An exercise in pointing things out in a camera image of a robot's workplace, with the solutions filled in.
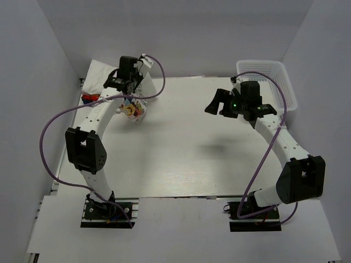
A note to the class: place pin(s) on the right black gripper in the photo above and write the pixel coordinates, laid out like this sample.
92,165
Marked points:
227,101

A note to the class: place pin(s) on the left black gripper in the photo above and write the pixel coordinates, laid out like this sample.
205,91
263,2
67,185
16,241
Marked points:
134,89

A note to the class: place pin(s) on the red printed t shirt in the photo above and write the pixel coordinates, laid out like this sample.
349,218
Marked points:
87,98

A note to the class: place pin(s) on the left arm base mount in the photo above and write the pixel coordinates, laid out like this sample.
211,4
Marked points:
98,215

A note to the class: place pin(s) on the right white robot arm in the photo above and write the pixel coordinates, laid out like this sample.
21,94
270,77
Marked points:
302,175

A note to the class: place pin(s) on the white plastic basket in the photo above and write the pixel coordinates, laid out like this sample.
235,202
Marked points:
266,72

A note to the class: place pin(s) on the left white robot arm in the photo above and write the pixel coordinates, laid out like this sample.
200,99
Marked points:
85,149

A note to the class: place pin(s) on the white t shirt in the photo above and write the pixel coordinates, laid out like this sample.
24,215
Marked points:
97,75
135,109

